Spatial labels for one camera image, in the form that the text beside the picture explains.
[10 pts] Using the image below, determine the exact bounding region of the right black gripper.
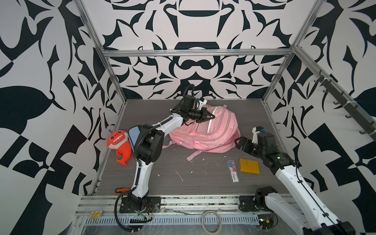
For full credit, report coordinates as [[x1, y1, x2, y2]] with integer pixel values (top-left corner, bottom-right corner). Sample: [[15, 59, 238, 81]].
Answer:
[[234, 136, 267, 161]]

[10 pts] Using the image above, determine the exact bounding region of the pink student backpack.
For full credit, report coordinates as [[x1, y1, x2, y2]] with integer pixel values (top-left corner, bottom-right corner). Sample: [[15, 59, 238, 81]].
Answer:
[[163, 105, 240, 161]]

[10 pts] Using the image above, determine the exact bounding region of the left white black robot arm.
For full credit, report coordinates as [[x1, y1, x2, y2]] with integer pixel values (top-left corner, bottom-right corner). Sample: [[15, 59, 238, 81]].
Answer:
[[120, 84, 215, 211]]

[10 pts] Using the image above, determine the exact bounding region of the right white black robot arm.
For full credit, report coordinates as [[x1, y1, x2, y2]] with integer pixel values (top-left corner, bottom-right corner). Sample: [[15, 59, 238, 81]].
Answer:
[[235, 127, 356, 235]]

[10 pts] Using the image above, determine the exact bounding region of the clear pen refill box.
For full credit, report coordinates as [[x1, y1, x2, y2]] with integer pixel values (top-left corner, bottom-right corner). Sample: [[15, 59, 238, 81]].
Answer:
[[227, 160, 239, 183]]

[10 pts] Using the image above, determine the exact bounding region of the blue pencil case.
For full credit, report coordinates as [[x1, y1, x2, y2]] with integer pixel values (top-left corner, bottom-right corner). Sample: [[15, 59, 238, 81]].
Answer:
[[128, 125, 141, 152]]

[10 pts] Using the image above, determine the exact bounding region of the roll of clear tape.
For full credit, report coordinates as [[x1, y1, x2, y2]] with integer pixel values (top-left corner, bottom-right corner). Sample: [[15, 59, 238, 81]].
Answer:
[[201, 211, 222, 235]]

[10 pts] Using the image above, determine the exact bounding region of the red monster plush toy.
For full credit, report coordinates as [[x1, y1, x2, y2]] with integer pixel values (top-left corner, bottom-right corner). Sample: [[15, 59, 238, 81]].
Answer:
[[107, 130, 132, 165]]

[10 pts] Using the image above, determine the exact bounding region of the yellow tape piece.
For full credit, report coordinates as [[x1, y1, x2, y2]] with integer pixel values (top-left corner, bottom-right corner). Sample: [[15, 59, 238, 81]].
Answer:
[[89, 211, 103, 219]]

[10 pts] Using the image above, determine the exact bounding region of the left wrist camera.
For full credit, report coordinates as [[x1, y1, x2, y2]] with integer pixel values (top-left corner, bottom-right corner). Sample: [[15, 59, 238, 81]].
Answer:
[[196, 98, 207, 110]]

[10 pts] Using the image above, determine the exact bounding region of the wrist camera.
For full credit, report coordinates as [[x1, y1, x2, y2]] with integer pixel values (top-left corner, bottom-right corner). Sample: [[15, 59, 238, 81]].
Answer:
[[252, 126, 266, 144], [196, 98, 207, 110]]

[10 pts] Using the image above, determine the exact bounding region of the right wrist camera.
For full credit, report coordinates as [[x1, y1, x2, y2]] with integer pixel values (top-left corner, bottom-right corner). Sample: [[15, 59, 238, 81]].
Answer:
[[252, 126, 266, 144]]

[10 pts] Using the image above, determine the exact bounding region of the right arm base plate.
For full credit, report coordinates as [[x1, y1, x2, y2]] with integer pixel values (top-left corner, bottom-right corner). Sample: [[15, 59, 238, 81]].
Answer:
[[239, 195, 265, 212]]

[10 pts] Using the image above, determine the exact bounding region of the black hook rail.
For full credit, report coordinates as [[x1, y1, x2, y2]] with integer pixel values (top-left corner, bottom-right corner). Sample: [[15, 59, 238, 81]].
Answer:
[[313, 71, 376, 142]]

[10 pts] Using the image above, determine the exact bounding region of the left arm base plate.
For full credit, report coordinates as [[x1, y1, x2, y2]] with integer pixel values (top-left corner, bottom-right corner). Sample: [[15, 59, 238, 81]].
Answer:
[[119, 196, 162, 213]]

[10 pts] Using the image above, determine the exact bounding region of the orange handled tool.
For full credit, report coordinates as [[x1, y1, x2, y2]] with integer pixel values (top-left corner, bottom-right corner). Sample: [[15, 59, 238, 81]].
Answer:
[[115, 188, 131, 194]]

